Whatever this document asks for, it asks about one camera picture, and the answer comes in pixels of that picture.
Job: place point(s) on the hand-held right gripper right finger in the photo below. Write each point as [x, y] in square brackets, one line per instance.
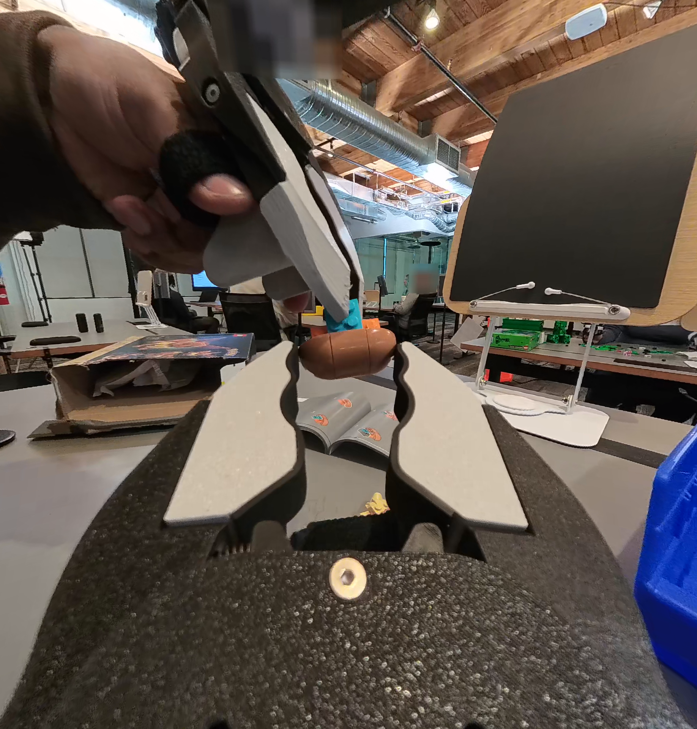
[456, 455]

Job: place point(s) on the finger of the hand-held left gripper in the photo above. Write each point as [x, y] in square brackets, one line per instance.
[303, 239]
[334, 205]

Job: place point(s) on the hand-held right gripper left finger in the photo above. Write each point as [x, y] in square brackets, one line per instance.
[234, 455]

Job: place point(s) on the teal square brick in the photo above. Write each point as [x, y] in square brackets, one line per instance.
[344, 319]

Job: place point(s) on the small brown curved brick assembly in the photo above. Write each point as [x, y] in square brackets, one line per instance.
[348, 353]

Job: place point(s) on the person's left forearm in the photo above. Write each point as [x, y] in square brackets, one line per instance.
[18, 114]

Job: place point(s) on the grey desk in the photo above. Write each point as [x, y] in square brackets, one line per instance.
[69, 512]

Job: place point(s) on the person's left hand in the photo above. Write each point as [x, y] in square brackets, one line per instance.
[109, 114]

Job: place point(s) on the black office chair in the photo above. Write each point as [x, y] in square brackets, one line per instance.
[251, 319]

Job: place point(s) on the grey instruction booklet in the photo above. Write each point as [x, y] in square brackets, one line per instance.
[348, 424]

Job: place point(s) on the printed cardboard toy box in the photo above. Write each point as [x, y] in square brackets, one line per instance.
[143, 381]

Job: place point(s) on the green toy box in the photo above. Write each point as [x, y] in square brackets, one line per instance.
[516, 340]

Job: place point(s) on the green brick model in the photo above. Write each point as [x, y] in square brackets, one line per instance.
[559, 332]

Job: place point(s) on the white phone stand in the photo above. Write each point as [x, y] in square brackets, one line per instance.
[149, 299]

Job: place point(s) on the grey side table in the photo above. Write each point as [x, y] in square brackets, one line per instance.
[115, 336]

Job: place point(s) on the blue storage bin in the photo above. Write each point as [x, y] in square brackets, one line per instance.
[679, 541]

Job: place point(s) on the wooden book stand white base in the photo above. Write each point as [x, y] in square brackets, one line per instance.
[582, 188]

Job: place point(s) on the white ceiling device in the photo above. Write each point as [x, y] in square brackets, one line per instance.
[586, 21]

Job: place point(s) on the metal air duct with vent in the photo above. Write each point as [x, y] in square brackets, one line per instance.
[382, 131]

